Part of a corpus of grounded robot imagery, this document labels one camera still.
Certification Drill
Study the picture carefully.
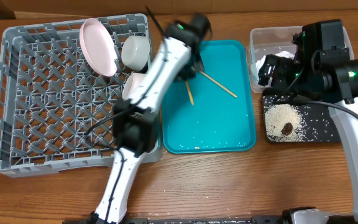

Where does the wooden chopstick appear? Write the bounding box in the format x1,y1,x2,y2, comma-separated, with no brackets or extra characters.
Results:
200,71,237,98
185,80,195,106

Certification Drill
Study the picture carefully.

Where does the white napkin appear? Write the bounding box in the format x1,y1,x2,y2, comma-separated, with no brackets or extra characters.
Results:
256,51,295,80

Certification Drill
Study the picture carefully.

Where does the pile of white rice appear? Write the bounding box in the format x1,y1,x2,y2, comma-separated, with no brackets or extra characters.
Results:
264,96,338,143

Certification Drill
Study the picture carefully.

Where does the brown food scrap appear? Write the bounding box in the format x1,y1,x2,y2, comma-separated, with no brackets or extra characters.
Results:
281,123,293,136

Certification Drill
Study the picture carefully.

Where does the grey bowl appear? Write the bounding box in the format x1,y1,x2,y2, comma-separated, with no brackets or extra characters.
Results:
121,35,150,72

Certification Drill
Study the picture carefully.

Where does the pink bowl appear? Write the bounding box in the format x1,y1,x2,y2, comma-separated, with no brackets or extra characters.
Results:
122,73,145,100

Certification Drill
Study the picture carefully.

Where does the pink round plate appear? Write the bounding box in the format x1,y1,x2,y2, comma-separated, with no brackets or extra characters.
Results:
80,18,117,77

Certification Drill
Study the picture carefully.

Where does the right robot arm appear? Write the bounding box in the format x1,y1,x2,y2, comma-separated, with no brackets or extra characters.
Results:
258,19,358,223

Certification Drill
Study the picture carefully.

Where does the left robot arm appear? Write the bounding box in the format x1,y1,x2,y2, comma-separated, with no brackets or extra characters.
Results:
87,14,212,223

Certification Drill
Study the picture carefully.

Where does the clear plastic bin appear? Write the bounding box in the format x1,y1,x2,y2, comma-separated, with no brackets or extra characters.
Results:
247,19,354,93

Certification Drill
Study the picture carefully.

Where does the black tray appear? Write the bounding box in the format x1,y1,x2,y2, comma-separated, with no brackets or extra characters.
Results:
261,88,343,144

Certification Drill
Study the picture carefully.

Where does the teal serving tray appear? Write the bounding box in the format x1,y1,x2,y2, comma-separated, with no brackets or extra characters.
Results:
162,40,257,154

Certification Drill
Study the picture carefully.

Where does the grey dish rack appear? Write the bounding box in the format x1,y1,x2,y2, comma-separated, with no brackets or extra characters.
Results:
0,13,163,179

